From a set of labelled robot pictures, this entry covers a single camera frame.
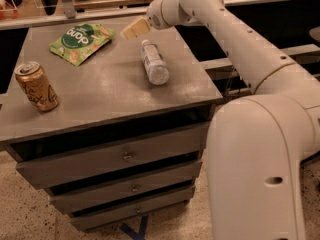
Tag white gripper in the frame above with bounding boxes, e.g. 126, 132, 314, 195
120, 4, 166, 39

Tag green rice chip bag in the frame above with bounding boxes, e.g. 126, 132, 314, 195
49, 23, 116, 66

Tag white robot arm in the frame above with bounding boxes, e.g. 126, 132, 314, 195
121, 0, 320, 240

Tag orange soda can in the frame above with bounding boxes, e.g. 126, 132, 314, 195
14, 61, 59, 112

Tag clear plastic water bottle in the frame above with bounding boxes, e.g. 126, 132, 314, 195
141, 40, 169, 85

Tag grey drawer cabinet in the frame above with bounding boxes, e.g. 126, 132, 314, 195
0, 24, 221, 231

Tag metal railing frame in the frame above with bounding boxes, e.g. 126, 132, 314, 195
0, 0, 320, 98

